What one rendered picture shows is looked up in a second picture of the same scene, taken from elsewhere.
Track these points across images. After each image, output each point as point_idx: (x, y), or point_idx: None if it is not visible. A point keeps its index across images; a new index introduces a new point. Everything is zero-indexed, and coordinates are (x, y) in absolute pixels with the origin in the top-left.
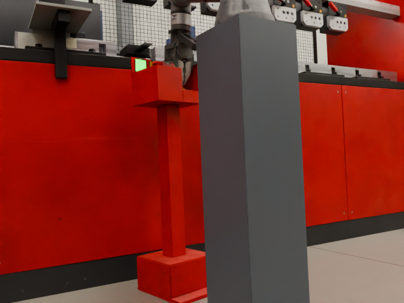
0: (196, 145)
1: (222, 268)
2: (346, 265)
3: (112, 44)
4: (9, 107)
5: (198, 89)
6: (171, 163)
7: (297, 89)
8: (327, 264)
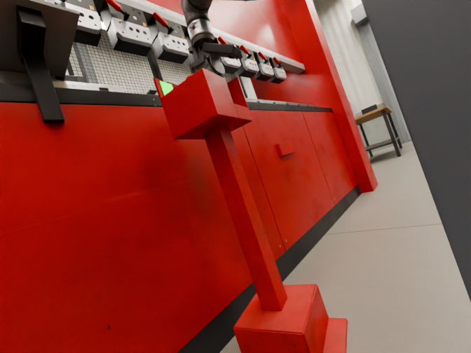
0: None
1: None
2: (387, 240)
3: (116, 88)
4: None
5: (371, 17)
6: (244, 196)
7: None
8: (372, 245)
